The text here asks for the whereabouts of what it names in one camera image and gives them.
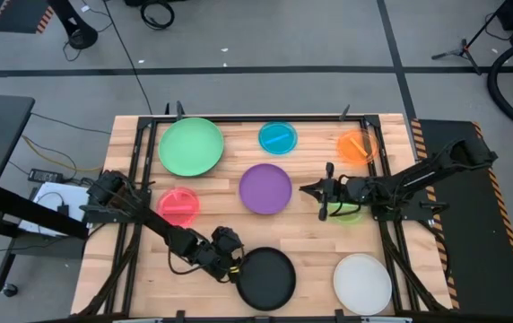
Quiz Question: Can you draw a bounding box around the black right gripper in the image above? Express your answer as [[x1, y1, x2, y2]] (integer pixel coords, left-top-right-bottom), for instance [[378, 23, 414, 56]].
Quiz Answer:
[[300, 161, 354, 222]]

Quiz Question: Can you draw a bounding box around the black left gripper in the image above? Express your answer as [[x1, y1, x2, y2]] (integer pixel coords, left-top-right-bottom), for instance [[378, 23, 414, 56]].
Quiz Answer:
[[192, 244, 245, 284]]

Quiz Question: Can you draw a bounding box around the black plastic plate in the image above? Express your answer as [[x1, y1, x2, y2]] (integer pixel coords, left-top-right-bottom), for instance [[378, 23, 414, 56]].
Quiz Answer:
[[235, 246, 298, 312]]

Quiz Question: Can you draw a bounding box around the small green transparent plate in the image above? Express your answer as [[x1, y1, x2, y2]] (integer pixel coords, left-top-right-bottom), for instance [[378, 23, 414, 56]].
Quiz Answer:
[[321, 201, 365, 224]]

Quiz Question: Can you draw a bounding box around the purple plastic plate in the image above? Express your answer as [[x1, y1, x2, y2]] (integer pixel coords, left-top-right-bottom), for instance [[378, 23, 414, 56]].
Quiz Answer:
[[239, 162, 293, 215]]

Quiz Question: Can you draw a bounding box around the small orange transparent plate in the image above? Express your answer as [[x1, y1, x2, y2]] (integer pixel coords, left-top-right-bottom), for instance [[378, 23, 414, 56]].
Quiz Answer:
[[336, 128, 380, 165]]

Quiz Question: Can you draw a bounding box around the small blue transparent plate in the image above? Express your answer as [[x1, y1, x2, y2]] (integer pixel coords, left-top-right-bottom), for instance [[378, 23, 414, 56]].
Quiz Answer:
[[257, 120, 299, 156]]

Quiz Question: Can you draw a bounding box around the small pink transparent plate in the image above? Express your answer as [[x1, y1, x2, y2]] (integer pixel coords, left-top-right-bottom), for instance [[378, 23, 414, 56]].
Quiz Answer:
[[156, 187, 201, 229]]

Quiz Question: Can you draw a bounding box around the white plastic plate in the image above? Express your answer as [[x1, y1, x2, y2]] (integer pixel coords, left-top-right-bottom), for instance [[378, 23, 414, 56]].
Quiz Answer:
[[333, 253, 394, 317]]

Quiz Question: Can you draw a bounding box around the large green plastic plate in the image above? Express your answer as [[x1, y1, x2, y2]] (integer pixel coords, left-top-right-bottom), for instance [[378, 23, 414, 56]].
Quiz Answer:
[[157, 117, 225, 178]]

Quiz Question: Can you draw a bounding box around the large black hazard-striped floor mat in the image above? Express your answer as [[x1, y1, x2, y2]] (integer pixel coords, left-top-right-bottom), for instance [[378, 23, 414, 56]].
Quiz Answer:
[[410, 118, 513, 320]]

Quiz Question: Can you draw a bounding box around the white flat box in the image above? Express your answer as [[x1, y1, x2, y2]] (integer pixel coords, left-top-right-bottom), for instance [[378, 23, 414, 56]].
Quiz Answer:
[[17, 181, 92, 238]]

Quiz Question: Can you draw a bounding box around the black tripod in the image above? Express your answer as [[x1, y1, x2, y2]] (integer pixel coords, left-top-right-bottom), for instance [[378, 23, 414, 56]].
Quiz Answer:
[[430, 0, 509, 76]]

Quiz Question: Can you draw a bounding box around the black power adapter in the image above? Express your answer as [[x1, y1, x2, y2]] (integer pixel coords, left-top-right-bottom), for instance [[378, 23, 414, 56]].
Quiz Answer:
[[27, 168, 65, 183]]

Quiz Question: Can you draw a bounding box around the black stand base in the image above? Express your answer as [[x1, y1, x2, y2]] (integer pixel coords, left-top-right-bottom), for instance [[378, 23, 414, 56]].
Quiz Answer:
[[48, 0, 100, 50]]

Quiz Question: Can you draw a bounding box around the small black hazard-striped floor mat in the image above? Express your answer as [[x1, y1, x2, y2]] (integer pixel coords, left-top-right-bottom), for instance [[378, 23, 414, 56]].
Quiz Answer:
[[0, 0, 56, 35]]

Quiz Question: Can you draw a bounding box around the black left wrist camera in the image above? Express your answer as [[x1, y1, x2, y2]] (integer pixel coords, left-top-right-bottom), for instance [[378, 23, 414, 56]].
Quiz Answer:
[[211, 226, 244, 255]]

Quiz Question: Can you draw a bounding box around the black metal table frame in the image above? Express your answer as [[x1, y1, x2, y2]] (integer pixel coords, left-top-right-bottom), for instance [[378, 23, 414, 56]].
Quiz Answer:
[[76, 100, 453, 323]]

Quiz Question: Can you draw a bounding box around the coiled black cable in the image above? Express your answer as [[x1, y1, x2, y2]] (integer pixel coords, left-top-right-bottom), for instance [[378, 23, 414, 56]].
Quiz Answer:
[[139, 0, 176, 31]]

